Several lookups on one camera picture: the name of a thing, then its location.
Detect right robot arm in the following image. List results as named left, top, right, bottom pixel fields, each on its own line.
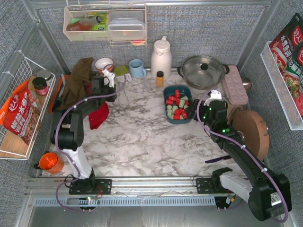
left=192, top=99, right=292, bottom=223

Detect pink egg tray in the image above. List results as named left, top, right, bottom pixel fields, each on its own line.
left=223, top=64, right=249, bottom=105

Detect white wire basket right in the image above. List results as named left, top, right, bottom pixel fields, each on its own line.
left=260, top=41, right=303, bottom=131

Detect orange spice bottle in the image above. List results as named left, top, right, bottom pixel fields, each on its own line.
left=156, top=71, right=164, bottom=87

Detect green drink packet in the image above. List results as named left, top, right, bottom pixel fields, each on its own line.
left=85, top=12, right=108, bottom=31

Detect purple knife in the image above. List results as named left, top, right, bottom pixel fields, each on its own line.
left=205, top=155, right=231, bottom=164

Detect white orange bowl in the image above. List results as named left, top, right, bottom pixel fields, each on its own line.
left=95, top=58, right=113, bottom=73

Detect white thermos jug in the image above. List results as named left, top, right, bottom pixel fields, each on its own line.
left=151, top=36, right=172, bottom=79

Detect round wooden board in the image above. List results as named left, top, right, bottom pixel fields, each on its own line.
left=231, top=110, right=269, bottom=160

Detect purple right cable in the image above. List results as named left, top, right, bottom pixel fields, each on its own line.
left=196, top=88, right=289, bottom=223

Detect dark lid jar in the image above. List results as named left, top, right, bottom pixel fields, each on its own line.
left=32, top=77, right=49, bottom=96

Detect red capsule cluster one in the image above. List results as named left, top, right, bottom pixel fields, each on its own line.
left=168, top=95, right=176, bottom=101

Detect teal storage basket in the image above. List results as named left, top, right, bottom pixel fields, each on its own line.
left=163, top=85, right=193, bottom=124

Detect orange tray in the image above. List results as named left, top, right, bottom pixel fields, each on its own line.
left=48, top=77, right=64, bottom=113

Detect red capsule top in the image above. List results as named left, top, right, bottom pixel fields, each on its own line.
left=175, top=90, right=180, bottom=97

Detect orange cup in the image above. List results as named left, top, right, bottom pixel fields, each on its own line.
left=34, top=152, right=64, bottom=174

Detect red capsule cluster two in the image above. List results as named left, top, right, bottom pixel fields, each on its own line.
left=181, top=112, right=187, bottom=119

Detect steel pot with lid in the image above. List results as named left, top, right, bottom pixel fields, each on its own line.
left=177, top=55, right=230, bottom=90

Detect blue mug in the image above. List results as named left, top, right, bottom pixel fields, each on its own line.
left=129, top=59, right=147, bottom=78

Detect red capsule cluster four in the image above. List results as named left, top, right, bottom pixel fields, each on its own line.
left=175, top=109, right=181, bottom=115

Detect cream wall rack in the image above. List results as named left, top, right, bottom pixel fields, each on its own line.
left=63, top=3, right=147, bottom=46

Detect orange snack bag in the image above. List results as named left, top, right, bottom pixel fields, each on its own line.
left=0, top=80, right=39, bottom=145

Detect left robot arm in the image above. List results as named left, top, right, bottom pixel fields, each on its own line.
left=51, top=70, right=116, bottom=191

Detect clear plastic containers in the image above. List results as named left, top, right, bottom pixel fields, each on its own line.
left=107, top=10, right=145, bottom=40

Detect red cloth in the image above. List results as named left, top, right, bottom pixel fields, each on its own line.
left=88, top=98, right=109, bottom=130

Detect brown cloth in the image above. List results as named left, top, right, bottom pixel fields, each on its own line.
left=52, top=57, right=94, bottom=112

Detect green lid cup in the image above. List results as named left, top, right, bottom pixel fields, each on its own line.
left=114, top=65, right=132, bottom=83

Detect steel ladle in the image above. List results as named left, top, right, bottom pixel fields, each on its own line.
left=241, top=78, right=252, bottom=92

